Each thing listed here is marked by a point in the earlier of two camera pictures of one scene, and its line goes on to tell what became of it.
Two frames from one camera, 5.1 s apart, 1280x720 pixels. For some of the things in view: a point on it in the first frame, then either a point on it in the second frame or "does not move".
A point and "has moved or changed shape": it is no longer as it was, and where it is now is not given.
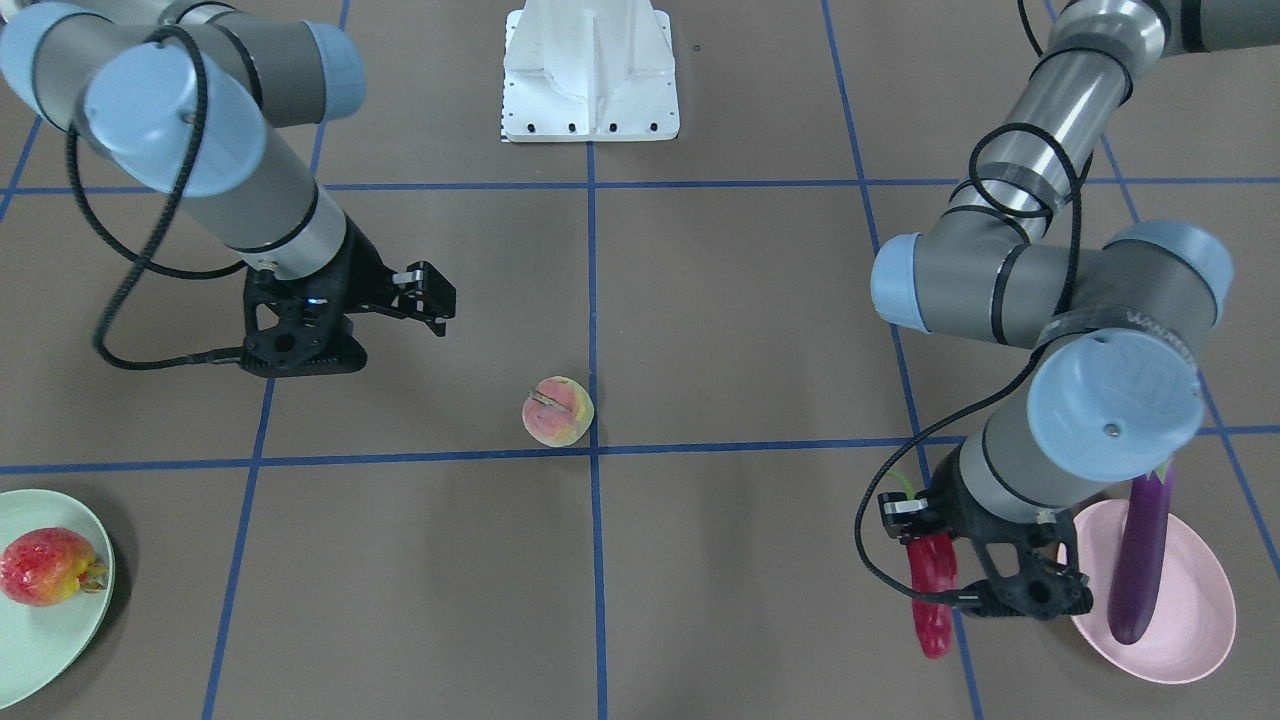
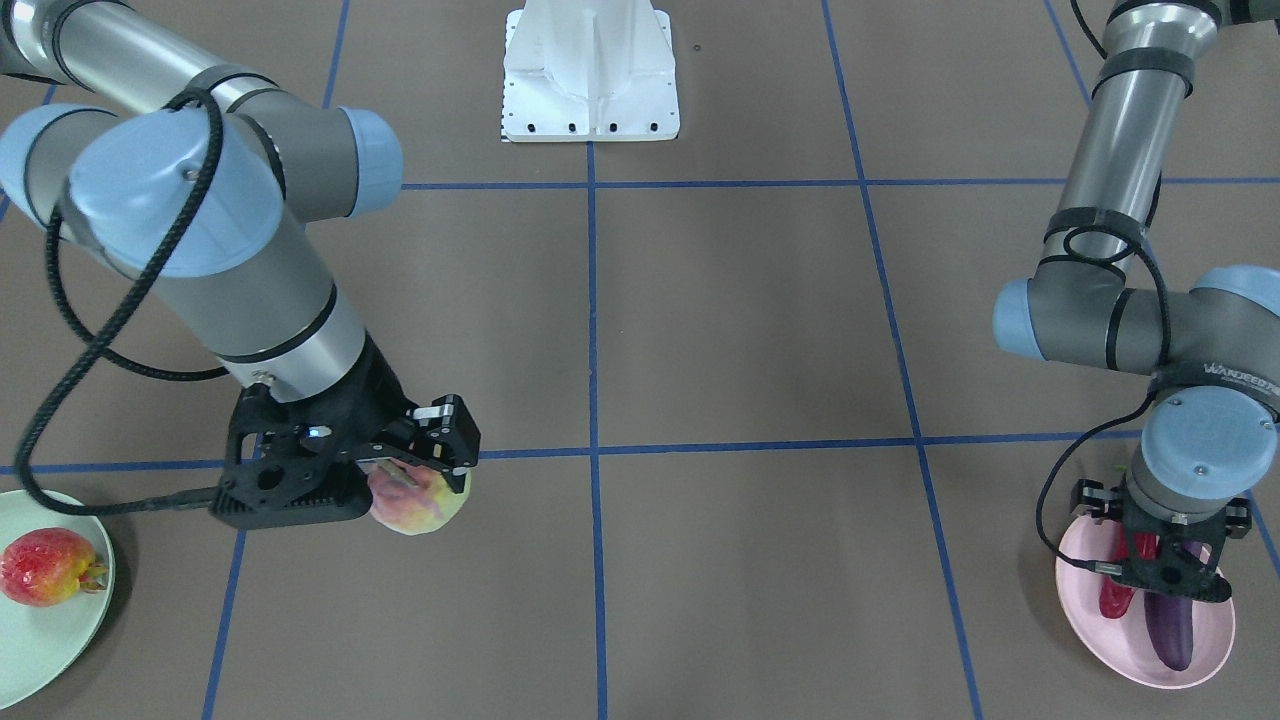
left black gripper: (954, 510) to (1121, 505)
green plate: (41, 647) does not move
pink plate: (1194, 622) does not move
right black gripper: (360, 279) to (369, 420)
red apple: (48, 566) does not move
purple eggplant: (1140, 560) has moved or changed shape
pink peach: (558, 412) to (411, 499)
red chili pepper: (932, 564) to (1114, 595)
